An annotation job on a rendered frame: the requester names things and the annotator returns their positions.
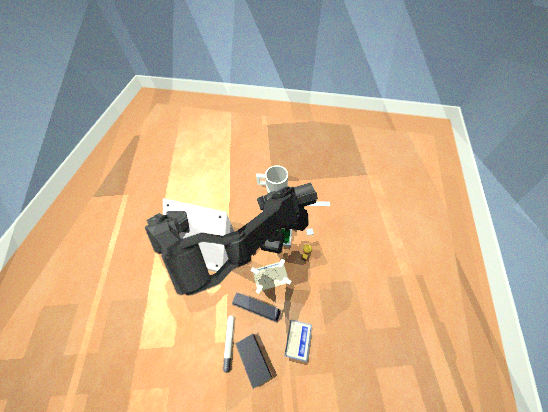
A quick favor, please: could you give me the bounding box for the grey cup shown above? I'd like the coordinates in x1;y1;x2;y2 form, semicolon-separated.
256;165;288;193

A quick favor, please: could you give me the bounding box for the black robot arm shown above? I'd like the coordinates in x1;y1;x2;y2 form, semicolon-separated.
144;182;318;296

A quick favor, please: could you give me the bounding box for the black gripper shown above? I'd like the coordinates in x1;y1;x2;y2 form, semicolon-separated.
260;227;285;254

